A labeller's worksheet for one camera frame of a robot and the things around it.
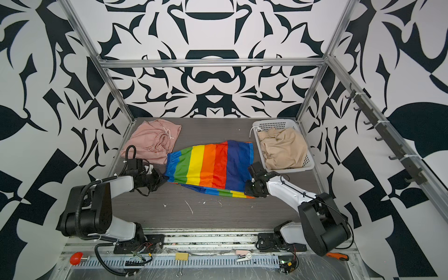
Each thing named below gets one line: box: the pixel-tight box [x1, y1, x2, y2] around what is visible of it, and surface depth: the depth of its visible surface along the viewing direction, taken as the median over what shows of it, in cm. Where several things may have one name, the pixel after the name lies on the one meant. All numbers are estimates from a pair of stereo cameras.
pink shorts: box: [119, 119, 182, 166], surface depth 108 cm
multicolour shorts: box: [164, 140, 255, 199], surface depth 94 cm
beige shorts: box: [257, 127, 308, 170], surface depth 98 cm
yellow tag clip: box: [175, 252, 189, 261], surface depth 73 cm
